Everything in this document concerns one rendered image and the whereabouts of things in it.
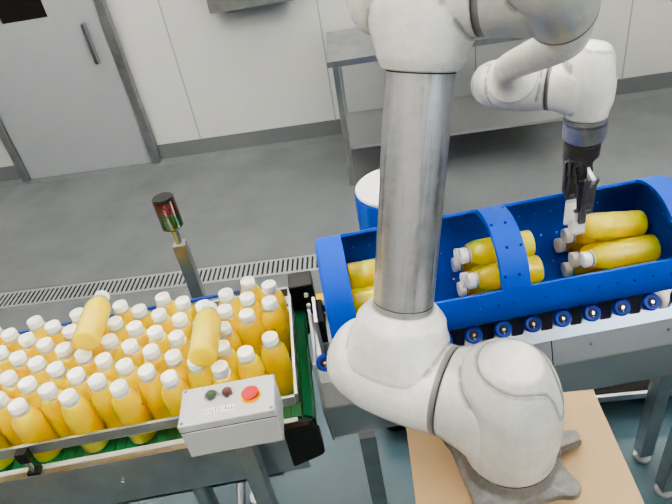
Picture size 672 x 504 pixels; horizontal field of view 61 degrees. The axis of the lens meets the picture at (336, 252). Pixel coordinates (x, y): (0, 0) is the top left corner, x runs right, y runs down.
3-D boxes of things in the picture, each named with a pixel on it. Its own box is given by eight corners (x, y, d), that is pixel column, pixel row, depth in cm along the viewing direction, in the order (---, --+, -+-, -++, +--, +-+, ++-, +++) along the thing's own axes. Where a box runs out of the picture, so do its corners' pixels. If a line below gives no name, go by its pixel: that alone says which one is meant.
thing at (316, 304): (331, 356, 149) (323, 320, 142) (322, 357, 149) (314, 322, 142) (327, 330, 157) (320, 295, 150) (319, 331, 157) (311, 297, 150)
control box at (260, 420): (284, 440, 121) (274, 408, 115) (191, 457, 121) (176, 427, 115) (283, 403, 129) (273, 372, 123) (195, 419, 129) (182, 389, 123)
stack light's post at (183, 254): (265, 464, 234) (185, 245, 171) (255, 466, 234) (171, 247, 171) (265, 455, 237) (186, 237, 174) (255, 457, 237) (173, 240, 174)
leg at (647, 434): (653, 462, 210) (688, 339, 174) (637, 465, 210) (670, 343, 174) (644, 449, 215) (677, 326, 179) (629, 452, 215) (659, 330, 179)
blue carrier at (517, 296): (690, 310, 141) (718, 213, 124) (339, 375, 141) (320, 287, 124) (629, 244, 164) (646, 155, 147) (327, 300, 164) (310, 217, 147)
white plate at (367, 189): (353, 210, 185) (353, 213, 186) (440, 202, 181) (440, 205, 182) (356, 169, 207) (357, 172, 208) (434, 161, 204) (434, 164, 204)
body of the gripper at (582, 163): (609, 144, 123) (604, 182, 129) (590, 129, 130) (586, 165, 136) (575, 150, 123) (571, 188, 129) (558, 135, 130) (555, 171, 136)
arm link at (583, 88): (616, 106, 125) (552, 103, 131) (626, 32, 116) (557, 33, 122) (608, 127, 117) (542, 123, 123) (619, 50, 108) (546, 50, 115)
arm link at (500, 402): (546, 506, 89) (559, 422, 75) (434, 463, 97) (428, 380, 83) (568, 423, 99) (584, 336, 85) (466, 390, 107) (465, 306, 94)
